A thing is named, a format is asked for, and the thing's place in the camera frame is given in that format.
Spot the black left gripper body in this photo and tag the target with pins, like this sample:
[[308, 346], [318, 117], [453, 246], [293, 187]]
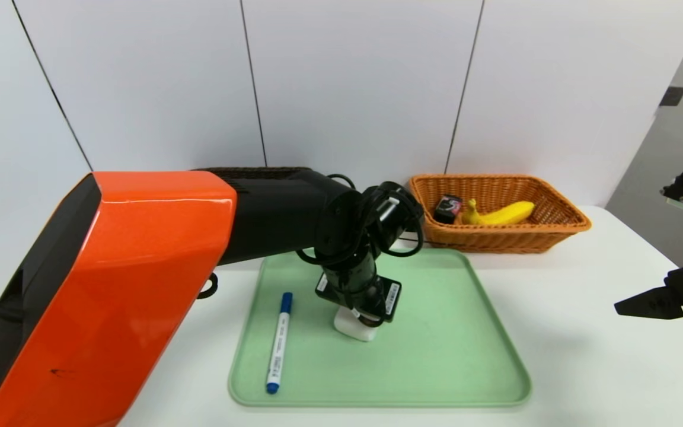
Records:
[[377, 295]]

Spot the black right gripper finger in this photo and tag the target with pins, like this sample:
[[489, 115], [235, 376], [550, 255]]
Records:
[[653, 305]]

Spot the white soap bar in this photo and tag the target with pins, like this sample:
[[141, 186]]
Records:
[[350, 329]]

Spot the black snack box red print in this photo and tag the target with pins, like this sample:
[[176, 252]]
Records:
[[448, 209]]

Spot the yellow banana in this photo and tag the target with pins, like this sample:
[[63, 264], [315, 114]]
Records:
[[507, 213]]

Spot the orange wicker basket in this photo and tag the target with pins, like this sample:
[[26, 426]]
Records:
[[525, 237]]

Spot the dark brown wicker basket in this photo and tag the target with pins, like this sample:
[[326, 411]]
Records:
[[258, 171]]

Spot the light green plastic tray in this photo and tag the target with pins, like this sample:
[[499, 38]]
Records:
[[448, 356]]

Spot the blue and white marker pen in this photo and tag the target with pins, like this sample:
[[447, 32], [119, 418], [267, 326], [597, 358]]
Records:
[[279, 344]]

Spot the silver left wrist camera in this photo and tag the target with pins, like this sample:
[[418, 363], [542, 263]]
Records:
[[389, 207]]

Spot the dark wall switch plate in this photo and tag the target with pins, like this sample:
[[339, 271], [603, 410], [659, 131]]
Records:
[[672, 96]]

